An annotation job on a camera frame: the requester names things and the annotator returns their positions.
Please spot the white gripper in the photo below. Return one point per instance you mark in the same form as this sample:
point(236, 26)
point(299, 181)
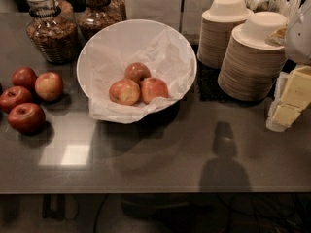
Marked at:
point(299, 38)

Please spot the white bowl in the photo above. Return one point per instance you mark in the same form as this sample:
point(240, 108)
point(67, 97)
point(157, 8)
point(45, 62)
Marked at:
point(113, 46)

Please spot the yellow-red apple on table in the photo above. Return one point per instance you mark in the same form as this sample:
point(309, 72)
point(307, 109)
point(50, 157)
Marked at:
point(49, 86)

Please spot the red apple front left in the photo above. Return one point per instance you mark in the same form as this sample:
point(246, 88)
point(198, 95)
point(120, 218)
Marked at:
point(27, 118)

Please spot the red apple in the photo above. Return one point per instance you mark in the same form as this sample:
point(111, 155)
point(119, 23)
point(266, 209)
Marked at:
point(27, 118)
point(14, 96)
point(25, 77)

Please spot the red apple back left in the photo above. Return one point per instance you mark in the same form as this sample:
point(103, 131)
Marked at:
point(25, 77)

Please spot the red apple middle left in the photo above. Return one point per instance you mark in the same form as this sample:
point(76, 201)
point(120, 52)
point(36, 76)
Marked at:
point(14, 96)

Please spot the front stack paper bowls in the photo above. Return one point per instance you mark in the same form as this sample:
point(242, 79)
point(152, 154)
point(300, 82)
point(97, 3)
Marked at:
point(256, 29)

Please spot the stack paper bowls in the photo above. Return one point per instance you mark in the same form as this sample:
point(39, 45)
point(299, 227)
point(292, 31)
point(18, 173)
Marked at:
point(256, 29)
point(216, 26)

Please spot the black rubber mat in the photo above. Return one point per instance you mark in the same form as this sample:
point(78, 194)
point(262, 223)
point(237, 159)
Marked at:
point(210, 81)

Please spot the back stack paper bowls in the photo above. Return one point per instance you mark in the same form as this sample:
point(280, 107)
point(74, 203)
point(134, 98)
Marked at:
point(216, 26)

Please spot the white paper liner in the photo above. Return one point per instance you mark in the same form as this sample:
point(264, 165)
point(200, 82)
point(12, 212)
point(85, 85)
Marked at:
point(162, 55)

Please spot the white sign card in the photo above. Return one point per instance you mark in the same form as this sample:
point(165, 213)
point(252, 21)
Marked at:
point(164, 11)

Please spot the right glass granola jar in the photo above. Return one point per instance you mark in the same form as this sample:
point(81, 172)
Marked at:
point(98, 15)

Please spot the glass granola jar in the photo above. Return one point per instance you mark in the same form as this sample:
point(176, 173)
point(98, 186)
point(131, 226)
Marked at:
point(53, 34)
point(98, 15)

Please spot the left glass granola jar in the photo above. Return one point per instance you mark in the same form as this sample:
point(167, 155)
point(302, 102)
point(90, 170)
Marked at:
point(53, 34)

